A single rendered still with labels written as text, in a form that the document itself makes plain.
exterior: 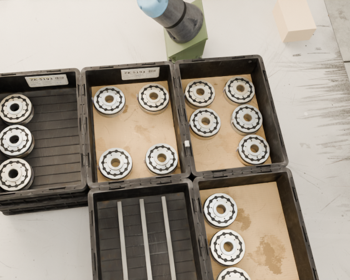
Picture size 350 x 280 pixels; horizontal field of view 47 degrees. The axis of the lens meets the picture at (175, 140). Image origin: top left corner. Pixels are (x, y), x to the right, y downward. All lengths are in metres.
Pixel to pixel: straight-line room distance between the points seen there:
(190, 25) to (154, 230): 0.73
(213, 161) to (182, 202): 0.17
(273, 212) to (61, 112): 0.75
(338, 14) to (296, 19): 1.23
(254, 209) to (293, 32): 0.77
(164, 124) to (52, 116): 0.37
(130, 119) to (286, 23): 0.77
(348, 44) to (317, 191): 1.51
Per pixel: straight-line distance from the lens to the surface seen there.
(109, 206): 1.24
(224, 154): 1.31
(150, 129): 1.32
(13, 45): 1.70
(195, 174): 1.17
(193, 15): 1.49
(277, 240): 1.28
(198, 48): 1.53
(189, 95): 1.35
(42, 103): 1.40
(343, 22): 2.94
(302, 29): 1.72
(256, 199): 1.29
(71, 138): 1.32
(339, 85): 1.73
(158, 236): 1.22
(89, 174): 1.17
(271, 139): 1.33
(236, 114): 1.35
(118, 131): 1.31
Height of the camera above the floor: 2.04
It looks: 67 degrees down
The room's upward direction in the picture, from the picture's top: 12 degrees clockwise
